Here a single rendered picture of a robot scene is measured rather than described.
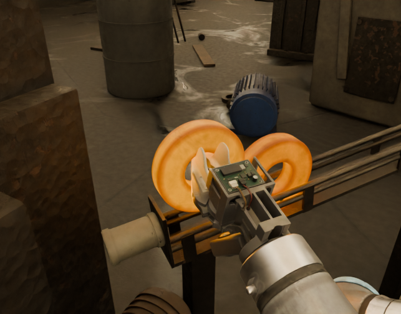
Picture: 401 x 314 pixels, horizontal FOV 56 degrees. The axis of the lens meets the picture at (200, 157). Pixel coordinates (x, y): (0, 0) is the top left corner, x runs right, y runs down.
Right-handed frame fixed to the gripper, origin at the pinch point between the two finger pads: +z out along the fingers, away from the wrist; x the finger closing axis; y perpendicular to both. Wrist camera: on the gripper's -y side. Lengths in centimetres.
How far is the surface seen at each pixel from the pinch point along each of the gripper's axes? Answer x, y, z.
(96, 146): -6, -121, 137
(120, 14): -47, -78, 221
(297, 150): -18.0, -1.6, -2.5
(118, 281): 9, -91, 30
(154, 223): 9.0, -8.3, -4.3
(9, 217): 28.0, 1.3, -3.4
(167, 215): 5.4, -11.8, -1.0
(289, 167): -17.6, -5.9, -2.6
